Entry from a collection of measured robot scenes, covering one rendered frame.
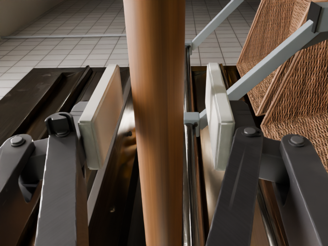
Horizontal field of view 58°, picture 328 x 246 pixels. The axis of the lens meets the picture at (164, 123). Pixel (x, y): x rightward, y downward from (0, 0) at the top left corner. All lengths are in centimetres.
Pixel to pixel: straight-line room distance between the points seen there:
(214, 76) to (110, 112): 6
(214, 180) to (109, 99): 90
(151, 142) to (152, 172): 2
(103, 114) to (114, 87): 3
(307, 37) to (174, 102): 45
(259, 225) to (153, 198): 71
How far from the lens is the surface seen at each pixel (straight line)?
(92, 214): 76
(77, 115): 16
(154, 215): 22
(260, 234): 89
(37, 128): 141
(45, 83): 181
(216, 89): 16
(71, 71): 191
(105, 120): 16
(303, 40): 59
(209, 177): 107
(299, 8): 171
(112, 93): 18
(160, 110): 16
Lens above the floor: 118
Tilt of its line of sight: 3 degrees up
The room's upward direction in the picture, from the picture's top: 90 degrees counter-clockwise
